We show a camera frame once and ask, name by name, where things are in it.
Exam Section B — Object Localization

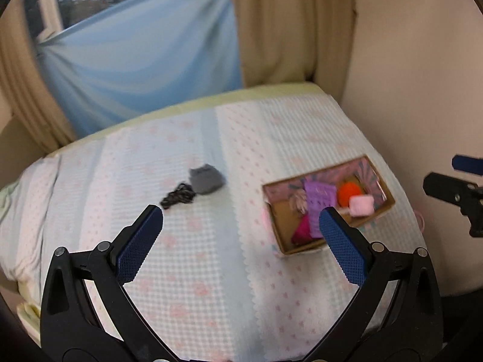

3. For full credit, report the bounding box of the orange pompom ball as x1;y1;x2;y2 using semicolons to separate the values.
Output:
337;181;364;208

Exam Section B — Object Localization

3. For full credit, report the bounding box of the magenta cloth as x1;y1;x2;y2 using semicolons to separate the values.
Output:
291;213;322;246

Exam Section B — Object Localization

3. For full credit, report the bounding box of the purple patterned cloth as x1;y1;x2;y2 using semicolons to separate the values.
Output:
304;181;337;237

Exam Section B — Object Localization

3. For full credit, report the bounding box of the beige patterned sock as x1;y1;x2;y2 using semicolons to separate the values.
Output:
289;189;308;215

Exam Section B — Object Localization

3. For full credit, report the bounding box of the checkered bed cover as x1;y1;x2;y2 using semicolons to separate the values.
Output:
1;93;424;361

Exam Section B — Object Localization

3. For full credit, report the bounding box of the open cardboard box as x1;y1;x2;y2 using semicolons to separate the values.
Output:
262;155;395;257

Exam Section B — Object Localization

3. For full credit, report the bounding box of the black scrunchie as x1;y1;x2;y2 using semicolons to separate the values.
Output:
160;182;197;210

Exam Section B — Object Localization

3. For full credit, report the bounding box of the grey folded sock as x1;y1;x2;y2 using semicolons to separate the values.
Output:
189;164;225;195

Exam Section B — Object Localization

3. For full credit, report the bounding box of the left beige curtain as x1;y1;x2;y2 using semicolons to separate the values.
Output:
1;0;77;154

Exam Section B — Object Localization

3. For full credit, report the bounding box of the beige curtain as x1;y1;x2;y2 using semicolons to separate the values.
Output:
232;0;356;99
1;0;77;154

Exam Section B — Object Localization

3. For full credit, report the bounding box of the right beige curtain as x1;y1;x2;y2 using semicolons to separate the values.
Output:
232;0;356;99

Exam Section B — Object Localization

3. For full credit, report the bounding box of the light blue hanging sheet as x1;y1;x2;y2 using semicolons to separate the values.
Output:
38;0;242;137

